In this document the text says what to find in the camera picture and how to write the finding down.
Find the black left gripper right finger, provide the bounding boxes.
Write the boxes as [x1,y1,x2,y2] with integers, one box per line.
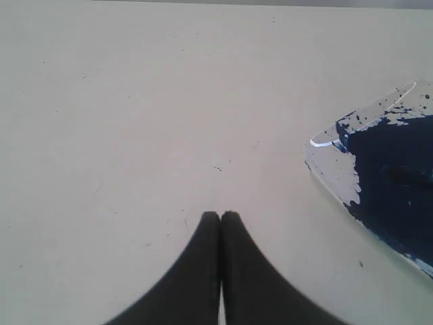
[220,211,338,324]

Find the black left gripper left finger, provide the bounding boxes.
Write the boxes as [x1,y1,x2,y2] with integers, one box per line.
[107,211,221,324]

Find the white square paint dish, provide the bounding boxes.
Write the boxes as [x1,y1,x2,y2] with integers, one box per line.
[304,81,432,275]

